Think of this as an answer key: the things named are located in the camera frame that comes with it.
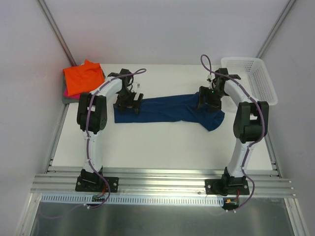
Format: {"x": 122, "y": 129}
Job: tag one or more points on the grey folded t-shirt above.
{"x": 70, "y": 100}

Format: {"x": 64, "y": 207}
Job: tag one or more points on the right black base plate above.
{"x": 226, "y": 187}

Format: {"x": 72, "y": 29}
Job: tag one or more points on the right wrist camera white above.
{"x": 210, "y": 78}

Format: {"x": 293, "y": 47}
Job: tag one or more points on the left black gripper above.
{"x": 127, "y": 102}

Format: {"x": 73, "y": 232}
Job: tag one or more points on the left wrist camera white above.
{"x": 135, "y": 87}

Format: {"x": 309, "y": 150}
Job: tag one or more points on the orange folded t-shirt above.
{"x": 87, "y": 65}

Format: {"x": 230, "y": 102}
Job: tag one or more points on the blue t-shirt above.
{"x": 171, "y": 109}

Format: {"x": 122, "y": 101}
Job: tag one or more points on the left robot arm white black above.
{"x": 92, "y": 117}

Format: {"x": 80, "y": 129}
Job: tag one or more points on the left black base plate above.
{"x": 110, "y": 183}

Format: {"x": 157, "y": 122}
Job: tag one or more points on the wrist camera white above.
{"x": 135, "y": 87}
{"x": 210, "y": 78}

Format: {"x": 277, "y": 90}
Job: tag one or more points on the white slotted cable duct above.
{"x": 133, "y": 200}

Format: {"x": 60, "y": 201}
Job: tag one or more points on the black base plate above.
{"x": 226, "y": 187}
{"x": 110, "y": 183}

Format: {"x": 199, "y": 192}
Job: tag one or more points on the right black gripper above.
{"x": 210, "y": 102}

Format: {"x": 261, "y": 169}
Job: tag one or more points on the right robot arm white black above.
{"x": 249, "y": 127}

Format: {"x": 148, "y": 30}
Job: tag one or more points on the white plastic basket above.
{"x": 254, "y": 77}

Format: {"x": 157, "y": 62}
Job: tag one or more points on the aluminium mounting rail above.
{"x": 163, "y": 182}

